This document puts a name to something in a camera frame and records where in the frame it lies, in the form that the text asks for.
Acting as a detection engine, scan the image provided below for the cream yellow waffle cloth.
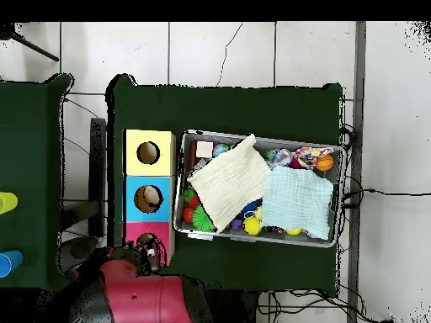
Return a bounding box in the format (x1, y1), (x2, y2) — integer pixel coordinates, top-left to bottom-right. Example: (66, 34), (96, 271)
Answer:
(187, 134), (273, 233)

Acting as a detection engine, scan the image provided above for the mint green waffle cloth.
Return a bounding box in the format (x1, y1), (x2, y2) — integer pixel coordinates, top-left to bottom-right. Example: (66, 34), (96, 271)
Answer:
(261, 165), (335, 241)

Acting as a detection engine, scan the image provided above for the clear mesh bin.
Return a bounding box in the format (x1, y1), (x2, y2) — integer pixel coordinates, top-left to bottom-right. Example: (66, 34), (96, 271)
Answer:
(173, 129), (348, 249)

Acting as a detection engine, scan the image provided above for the wooden box with three holes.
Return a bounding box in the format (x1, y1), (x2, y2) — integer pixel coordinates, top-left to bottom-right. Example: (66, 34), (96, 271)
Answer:
(121, 129), (178, 267)

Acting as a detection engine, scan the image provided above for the blue globe ball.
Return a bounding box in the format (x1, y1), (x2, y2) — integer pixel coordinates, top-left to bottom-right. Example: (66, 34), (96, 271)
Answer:
(212, 142), (231, 159)

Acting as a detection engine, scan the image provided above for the pale wooden cube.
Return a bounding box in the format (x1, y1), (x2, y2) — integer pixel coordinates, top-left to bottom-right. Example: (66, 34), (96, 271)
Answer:
(195, 140), (215, 159)

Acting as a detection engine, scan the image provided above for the green spiky ball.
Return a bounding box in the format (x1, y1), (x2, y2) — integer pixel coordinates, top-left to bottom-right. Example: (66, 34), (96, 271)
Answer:
(192, 204), (216, 233)

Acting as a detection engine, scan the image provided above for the yellow tennis ball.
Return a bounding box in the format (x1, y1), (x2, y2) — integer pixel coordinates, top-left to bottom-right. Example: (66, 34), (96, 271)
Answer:
(243, 216), (263, 236)

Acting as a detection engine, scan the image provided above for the dark green table cloth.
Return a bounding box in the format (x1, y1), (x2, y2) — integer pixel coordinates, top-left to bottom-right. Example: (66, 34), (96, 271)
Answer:
(0, 73), (74, 290)
(107, 73), (344, 296)

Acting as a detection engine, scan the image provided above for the colourful polka dot fabric toy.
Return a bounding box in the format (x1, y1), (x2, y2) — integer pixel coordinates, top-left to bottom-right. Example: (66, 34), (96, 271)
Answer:
(294, 146), (333, 167)

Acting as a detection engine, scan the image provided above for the orange basketball toy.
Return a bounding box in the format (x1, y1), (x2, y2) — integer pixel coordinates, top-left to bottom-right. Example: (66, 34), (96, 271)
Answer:
(316, 154), (335, 172)

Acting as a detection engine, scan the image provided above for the black equipment stand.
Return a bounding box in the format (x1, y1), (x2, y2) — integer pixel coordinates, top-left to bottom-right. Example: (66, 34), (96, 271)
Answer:
(59, 117), (109, 270)

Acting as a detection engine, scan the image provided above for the yellow plastic cup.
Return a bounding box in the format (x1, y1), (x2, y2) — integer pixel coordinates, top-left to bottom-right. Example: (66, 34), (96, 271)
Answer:
(0, 191), (19, 215)

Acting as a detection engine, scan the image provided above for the blue plastic cup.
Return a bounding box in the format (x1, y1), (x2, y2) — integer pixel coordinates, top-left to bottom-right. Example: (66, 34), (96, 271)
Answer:
(0, 250), (24, 278)

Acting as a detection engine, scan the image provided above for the black tripod leg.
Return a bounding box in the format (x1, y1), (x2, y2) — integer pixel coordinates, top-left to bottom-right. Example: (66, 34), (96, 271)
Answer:
(0, 23), (61, 63)

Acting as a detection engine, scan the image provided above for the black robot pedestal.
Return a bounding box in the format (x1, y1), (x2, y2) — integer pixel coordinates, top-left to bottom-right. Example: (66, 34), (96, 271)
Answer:
(194, 285), (260, 323)

